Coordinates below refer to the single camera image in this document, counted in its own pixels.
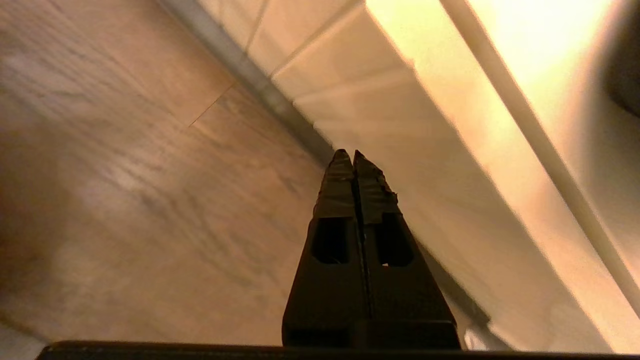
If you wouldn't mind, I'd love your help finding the white TV cabinet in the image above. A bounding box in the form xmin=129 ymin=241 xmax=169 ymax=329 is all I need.
xmin=160 ymin=0 xmax=640 ymax=356

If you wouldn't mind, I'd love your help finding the white ribbed drawer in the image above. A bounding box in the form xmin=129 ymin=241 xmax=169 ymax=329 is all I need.
xmin=272 ymin=0 xmax=640 ymax=353

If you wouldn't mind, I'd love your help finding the white ribbed flat cabinet panel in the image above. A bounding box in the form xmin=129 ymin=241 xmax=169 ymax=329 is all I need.
xmin=246 ymin=0 xmax=363 ymax=77

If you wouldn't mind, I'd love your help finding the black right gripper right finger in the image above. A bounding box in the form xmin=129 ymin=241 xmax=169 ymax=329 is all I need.
xmin=352 ymin=149 xmax=462 ymax=351

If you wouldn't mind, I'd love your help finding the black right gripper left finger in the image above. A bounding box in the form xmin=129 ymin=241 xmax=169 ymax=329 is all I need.
xmin=281 ymin=148 xmax=372 ymax=349

